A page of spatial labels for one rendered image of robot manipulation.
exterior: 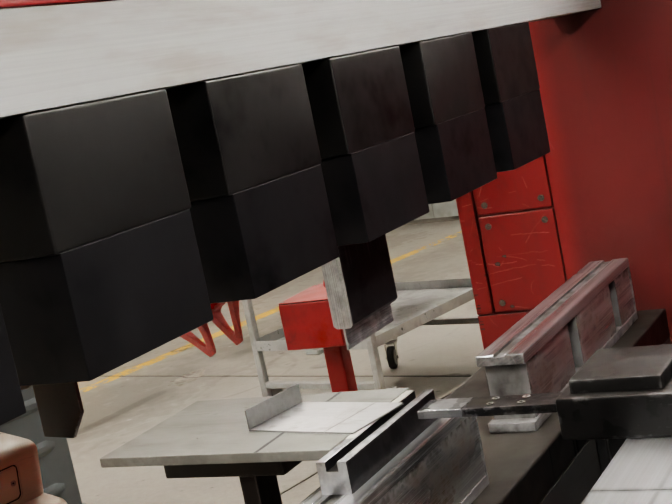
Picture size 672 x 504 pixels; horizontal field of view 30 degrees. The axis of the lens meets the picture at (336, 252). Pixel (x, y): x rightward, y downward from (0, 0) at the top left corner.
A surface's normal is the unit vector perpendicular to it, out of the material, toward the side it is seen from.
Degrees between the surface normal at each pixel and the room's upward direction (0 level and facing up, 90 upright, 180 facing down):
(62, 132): 90
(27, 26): 90
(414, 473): 90
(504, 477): 0
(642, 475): 0
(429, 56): 90
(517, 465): 0
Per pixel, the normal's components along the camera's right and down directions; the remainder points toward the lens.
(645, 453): -0.20, -0.97
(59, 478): 0.77, -0.07
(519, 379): -0.44, 0.22
